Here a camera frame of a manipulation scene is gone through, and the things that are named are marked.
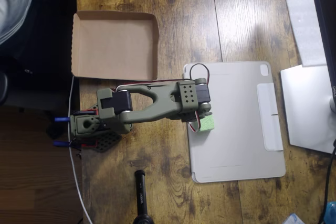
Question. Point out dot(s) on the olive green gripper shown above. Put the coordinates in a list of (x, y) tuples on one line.
[(189, 117)]

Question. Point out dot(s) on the green foam cube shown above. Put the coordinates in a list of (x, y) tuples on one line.
[(208, 125)]

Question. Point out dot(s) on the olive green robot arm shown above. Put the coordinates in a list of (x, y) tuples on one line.
[(147, 113)]

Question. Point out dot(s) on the brown cardboard tray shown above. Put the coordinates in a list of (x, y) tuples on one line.
[(113, 45)]

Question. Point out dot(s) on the tablet in beige case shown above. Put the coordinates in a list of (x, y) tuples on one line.
[(231, 142)]

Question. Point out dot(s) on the silver monitor stand base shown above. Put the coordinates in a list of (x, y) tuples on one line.
[(304, 108)]

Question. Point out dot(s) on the silver monitor stand neck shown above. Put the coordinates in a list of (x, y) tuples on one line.
[(333, 104)]

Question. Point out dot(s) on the blue white packet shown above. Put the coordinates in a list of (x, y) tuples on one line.
[(294, 220)]

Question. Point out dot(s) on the grey foam sheet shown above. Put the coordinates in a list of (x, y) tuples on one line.
[(302, 11)]

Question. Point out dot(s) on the blue round object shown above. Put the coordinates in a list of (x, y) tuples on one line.
[(332, 211)]

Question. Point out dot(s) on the black Dell monitor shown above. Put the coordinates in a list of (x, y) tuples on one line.
[(328, 11)]

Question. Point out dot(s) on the person in grey shirt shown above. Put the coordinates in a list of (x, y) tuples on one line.
[(13, 3)]

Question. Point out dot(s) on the perforated robot base plate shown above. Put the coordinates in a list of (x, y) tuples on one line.
[(107, 142)]

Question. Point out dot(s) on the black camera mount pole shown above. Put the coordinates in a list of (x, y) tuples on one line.
[(141, 195)]

